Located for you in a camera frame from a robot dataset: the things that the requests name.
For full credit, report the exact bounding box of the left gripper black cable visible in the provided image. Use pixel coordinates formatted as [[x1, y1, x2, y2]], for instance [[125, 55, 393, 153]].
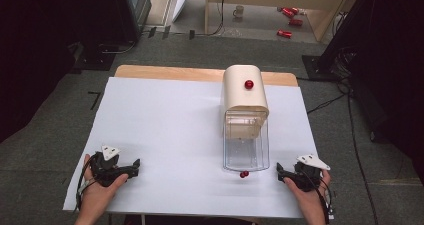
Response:
[[75, 152, 102, 213]]

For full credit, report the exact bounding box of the cream container with clear drawer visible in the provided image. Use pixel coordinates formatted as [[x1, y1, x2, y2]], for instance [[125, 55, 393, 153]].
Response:
[[219, 64, 271, 173]]

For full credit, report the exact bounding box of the person's right hand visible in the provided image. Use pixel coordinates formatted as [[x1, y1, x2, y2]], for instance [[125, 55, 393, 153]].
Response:
[[283, 170, 332, 214]]

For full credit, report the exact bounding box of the black hanging cable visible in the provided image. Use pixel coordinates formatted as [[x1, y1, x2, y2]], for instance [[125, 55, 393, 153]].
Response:
[[194, 0, 227, 37]]

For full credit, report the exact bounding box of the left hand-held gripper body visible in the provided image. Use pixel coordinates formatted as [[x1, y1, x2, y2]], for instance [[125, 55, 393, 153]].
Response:
[[89, 145, 134, 188]]

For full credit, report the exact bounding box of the wooden table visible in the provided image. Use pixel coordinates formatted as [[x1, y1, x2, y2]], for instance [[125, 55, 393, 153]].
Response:
[[113, 64, 299, 88]]

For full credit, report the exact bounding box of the black floor cable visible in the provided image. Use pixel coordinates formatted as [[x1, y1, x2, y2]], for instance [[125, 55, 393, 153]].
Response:
[[305, 48, 382, 225]]

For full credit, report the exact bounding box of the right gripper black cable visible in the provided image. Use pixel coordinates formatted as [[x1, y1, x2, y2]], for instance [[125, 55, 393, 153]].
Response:
[[299, 170, 336, 221]]

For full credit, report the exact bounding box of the white table sheet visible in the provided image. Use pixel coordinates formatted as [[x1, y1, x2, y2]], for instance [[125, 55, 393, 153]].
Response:
[[62, 76, 320, 219]]

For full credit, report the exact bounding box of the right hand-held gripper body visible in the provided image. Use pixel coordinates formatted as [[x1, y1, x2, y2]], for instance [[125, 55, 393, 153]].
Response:
[[283, 153, 331, 192]]

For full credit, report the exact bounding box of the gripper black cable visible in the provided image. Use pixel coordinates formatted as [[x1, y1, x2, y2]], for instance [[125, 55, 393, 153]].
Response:
[[75, 152, 102, 213], [299, 170, 336, 221]]

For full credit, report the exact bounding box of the black monitor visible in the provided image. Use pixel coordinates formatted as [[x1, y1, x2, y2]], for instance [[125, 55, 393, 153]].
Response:
[[112, 0, 153, 43]]

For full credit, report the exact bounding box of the person's left hand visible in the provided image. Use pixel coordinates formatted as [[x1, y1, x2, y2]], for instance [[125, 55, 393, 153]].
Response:
[[81, 153, 130, 209]]

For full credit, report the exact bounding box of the black floor stand base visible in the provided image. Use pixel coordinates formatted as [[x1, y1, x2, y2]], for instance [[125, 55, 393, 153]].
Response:
[[301, 54, 338, 83], [70, 42, 117, 73]]

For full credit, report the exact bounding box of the black tape corner mark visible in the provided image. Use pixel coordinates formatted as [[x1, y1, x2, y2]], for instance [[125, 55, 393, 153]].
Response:
[[87, 90, 102, 111]]

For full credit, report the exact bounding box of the dark curtain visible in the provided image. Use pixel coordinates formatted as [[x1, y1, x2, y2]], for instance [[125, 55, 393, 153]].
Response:
[[0, 0, 116, 144], [328, 0, 424, 186]]

